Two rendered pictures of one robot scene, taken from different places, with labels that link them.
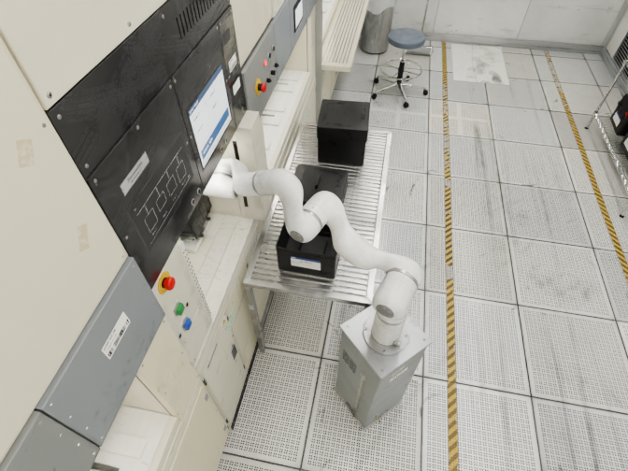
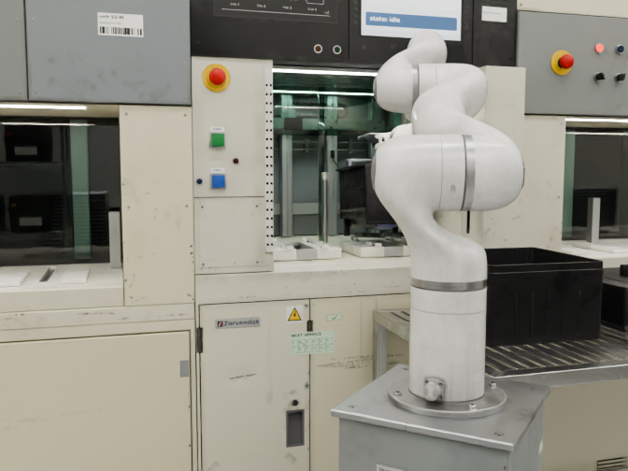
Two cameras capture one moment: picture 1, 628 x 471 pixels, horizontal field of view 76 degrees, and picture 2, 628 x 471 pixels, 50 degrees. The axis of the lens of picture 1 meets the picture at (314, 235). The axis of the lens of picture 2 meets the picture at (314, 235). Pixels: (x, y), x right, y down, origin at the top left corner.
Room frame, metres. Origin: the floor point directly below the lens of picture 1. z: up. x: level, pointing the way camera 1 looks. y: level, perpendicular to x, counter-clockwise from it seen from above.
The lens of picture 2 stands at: (0.10, -1.15, 1.13)
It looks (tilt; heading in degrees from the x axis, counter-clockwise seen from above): 6 degrees down; 63
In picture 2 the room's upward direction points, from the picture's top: straight up
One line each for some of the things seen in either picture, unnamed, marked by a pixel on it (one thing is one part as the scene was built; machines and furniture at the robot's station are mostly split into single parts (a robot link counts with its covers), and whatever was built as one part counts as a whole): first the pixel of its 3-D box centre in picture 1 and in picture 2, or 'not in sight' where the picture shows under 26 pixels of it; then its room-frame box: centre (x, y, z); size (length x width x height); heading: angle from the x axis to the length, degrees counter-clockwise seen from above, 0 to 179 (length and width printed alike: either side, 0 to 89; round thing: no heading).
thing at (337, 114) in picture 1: (343, 132); not in sight; (2.02, -0.18, 0.89); 0.29 x 0.29 x 0.25; 82
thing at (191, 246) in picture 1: (182, 230); (380, 245); (1.25, 0.62, 0.89); 0.22 x 0.21 x 0.04; 79
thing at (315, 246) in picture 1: (312, 240); (513, 292); (1.22, 0.01, 0.85); 0.28 x 0.28 x 0.17; 77
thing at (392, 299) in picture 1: (392, 301); (429, 209); (0.75, -0.28, 1.07); 0.19 x 0.12 x 0.24; 148
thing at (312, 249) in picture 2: not in sight; (297, 248); (0.99, 0.67, 0.89); 0.22 x 0.21 x 0.04; 79
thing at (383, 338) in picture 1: (388, 322); (447, 341); (0.78, -0.30, 0.85); 0.19 x 0.19 x 0.18
